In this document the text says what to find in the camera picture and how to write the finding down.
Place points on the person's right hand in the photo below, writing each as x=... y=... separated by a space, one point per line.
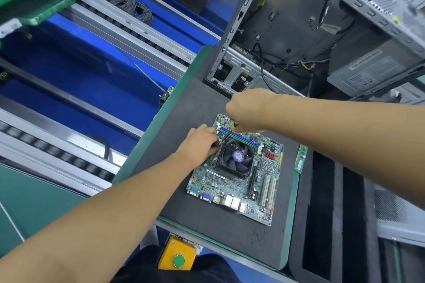
x=249 y=110

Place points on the person's left hand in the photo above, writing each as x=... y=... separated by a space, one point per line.
x=198 y=145

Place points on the black CPU fan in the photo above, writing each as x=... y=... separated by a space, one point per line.
x=237 y=157

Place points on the green motherboard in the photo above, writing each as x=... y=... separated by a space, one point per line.
x=262 y=193

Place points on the dark grey computer case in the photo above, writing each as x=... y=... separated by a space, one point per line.
x=299 y=21

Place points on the grey case side panel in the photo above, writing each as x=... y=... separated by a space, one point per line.
x=398 y=213

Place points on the person's left forearm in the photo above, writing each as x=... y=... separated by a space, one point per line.
x=79 y=233

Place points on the person's right forearm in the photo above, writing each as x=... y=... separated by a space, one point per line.
x=358 y=140

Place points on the person's white shoe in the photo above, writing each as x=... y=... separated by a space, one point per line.
x=149 y=234

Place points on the green memory module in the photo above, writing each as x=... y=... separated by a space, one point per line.
x=301 y=159

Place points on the yellow box green button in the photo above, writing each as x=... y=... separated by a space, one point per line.
x=179 y=253

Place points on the silver power supply unit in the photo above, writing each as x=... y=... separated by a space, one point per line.
x=372 y=70

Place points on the black divided foam tray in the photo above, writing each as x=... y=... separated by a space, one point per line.
x=325 y=226

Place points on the aluminium conveyor frame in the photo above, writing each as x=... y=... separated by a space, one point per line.
x=99 y=67

